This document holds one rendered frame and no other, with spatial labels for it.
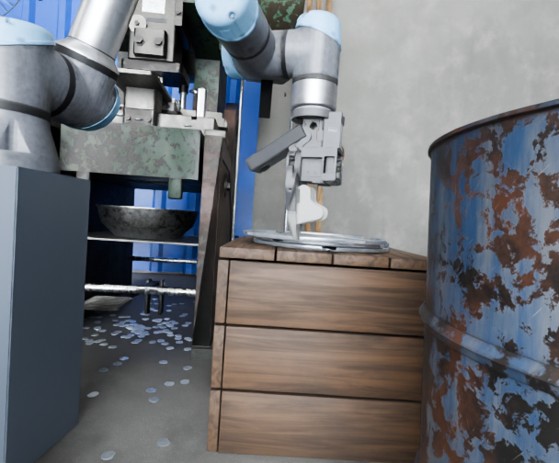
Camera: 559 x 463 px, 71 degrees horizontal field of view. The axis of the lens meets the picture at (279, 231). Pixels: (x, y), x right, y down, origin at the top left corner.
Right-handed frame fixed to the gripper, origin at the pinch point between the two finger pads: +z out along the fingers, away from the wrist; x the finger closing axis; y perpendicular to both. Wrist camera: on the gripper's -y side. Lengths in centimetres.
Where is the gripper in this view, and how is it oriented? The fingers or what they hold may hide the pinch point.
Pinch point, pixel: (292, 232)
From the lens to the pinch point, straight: 65.8
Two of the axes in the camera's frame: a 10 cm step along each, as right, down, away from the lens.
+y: 9.5, 0.7, -3.0
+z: -0.7, 10.0, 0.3
